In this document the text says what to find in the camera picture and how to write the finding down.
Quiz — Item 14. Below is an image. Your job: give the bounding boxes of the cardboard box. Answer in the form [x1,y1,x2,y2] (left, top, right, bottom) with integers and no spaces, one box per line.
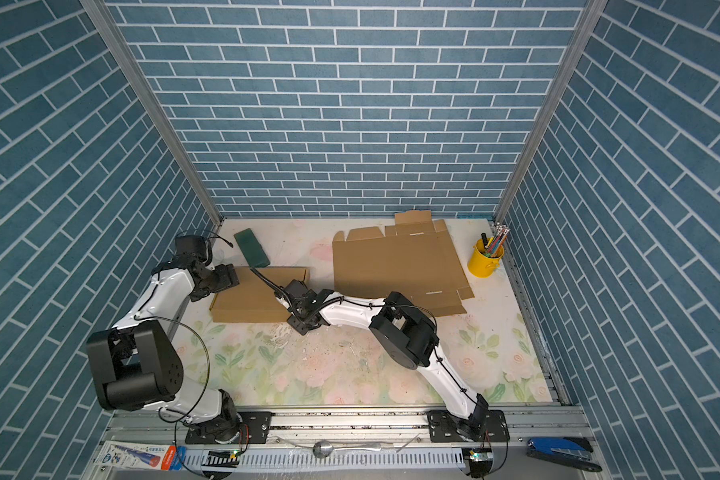
[209,267,290,324]
[332,210,474,317]

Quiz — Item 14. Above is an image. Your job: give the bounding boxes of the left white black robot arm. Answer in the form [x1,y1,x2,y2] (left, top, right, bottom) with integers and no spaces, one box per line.
[86,235,242,444]

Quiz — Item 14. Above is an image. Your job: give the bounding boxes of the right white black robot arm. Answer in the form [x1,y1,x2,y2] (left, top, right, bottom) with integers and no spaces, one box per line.
[273,280,489,441]

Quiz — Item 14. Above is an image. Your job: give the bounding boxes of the green rectangular sponge block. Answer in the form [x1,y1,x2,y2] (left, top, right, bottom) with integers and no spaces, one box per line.
[234,228,271,268]

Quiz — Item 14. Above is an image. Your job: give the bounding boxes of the metal spoon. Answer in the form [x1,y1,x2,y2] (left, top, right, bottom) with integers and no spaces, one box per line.
[275,439,421,460]

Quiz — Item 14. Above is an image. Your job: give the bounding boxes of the yellow pen cup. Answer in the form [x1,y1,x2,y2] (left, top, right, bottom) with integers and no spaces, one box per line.
[467,240,504,278]

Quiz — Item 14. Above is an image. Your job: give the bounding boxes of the pens in cup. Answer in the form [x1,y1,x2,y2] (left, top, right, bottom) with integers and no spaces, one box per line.
[481,225,510,258]

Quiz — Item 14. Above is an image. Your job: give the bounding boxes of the white blue product package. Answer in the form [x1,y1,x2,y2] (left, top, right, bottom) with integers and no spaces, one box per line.
[94,441,182,471]

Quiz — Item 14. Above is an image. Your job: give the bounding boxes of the blue black pliers tool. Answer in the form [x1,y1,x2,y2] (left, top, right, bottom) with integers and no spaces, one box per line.
[526,437,602,473]

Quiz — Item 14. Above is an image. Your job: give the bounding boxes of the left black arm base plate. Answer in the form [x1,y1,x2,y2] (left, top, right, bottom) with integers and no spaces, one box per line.
[185,411,273,446]

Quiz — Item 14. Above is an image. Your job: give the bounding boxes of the white slotted cable duct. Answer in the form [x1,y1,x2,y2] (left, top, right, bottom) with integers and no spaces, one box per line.
[183,448,466,473]

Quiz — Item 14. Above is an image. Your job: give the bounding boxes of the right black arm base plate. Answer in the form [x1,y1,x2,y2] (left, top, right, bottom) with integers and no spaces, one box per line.
[426,410,510,443]

